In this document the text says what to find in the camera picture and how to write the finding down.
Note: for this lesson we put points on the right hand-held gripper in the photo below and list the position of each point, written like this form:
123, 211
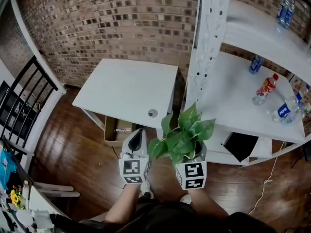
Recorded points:
193, 175

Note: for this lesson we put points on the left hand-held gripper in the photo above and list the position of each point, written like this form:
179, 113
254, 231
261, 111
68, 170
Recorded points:
136, 154

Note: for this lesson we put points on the green potted plant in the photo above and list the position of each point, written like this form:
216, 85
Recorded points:
181, 139

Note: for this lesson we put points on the person's right forearm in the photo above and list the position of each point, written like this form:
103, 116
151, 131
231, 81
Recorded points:
206, 203

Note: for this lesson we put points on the person's left forearm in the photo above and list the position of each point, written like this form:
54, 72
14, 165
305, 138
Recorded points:
124, 203

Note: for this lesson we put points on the person's right shoe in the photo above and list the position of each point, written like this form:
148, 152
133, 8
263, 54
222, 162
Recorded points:
185, 199

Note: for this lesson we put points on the person's shoe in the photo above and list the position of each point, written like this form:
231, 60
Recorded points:
185, 199
146, 190

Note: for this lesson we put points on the clear plastic bottle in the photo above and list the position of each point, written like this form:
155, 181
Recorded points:
123, 130

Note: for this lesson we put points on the cardboard box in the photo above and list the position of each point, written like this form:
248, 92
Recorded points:
109, 132

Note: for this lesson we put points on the person's left shoe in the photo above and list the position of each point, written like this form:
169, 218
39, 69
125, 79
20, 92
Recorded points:
146, 190

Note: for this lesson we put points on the person's black clothing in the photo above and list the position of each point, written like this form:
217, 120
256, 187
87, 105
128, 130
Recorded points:
170, 218

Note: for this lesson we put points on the black cloth bag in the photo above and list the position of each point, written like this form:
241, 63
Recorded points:
240, 145

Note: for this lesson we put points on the white table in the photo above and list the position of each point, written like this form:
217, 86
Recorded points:
128, 86

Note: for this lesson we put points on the white metal shelf rack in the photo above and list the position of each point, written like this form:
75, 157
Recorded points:
233, 101

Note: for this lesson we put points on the clear bottle blue white label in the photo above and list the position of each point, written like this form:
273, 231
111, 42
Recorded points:
284, 110

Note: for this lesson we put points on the red label drink bottle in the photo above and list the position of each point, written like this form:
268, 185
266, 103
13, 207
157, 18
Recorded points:
265, 88

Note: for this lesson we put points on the black metal railing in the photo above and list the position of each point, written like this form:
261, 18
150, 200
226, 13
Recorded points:
29, 86

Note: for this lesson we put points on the blue drink bottle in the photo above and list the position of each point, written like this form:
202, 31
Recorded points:
256, 64

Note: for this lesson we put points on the yellow artificial flowers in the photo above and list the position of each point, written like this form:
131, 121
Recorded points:
16, 198

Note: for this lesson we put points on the blue box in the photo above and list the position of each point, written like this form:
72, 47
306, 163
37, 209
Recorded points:
6, 169

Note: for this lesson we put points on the clear water bottle blue label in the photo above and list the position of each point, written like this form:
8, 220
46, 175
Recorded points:
286, 8

